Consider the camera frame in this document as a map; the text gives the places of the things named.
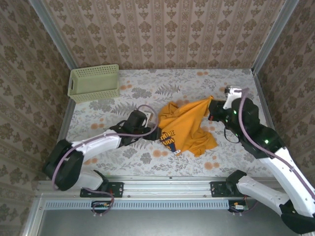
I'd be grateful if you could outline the orange t-shirt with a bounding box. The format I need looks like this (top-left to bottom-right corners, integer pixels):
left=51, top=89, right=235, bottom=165
left=156, top=95, right=219, bottom=157

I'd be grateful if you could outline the pale green plastic basket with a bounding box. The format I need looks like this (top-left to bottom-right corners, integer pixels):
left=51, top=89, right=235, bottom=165
left=67, top=64, right=121, bottom=104

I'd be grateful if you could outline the floral patterned tablecloth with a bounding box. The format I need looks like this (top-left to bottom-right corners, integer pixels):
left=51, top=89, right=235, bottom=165
left=56, top=68, right=283, bottom=177

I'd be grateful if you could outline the small circuit board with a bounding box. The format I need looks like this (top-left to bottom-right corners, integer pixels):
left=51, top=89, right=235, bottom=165
left=92, top=201, right=110, bottom=213
left=228, top=200, right=249, bottom=212

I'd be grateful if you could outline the grey metal panel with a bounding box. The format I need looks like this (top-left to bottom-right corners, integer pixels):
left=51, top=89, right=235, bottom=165
left=23, top=198, right=305, bottom=236

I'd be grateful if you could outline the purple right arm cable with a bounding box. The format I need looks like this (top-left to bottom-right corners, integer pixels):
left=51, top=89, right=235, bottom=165
left=237, top=88, right=315, bottom=214

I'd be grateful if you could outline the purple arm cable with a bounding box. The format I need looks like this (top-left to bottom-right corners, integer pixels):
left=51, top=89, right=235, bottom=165
left=237, top=88, right=315, bottom=214
left=52, top=104, right=158, bottom=217

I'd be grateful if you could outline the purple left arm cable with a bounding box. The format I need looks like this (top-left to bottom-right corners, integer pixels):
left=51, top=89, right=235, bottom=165
left=52, top=104, right=158, bottom=217

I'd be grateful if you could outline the aluminium side rail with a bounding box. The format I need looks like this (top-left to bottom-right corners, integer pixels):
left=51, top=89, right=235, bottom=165
left=46, top=98, right=76, bottom=180
left=253, top=73, right=279, bottom=138

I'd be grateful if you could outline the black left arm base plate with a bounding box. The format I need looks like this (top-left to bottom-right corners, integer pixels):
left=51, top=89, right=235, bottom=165
left=80, top=181, right=124, bottom=198

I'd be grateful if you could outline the aluminium mounting rail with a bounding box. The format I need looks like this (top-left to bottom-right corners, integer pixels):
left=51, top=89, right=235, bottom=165
left=36, top=176, right=284, bottom=199

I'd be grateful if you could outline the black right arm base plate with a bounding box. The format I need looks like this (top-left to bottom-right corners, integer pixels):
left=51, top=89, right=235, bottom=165
left=210, top=181, right=247, bottom=198

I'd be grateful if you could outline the grey slotted cable duct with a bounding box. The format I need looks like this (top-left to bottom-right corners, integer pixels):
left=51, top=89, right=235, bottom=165
left=45, top=199, right=229, bottom=210

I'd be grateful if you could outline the aluminium frame post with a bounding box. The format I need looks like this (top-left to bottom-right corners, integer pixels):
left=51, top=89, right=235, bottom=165
left=251, top=0, right=300, bottom=74
left=28, top=0, right=78, bottom=71

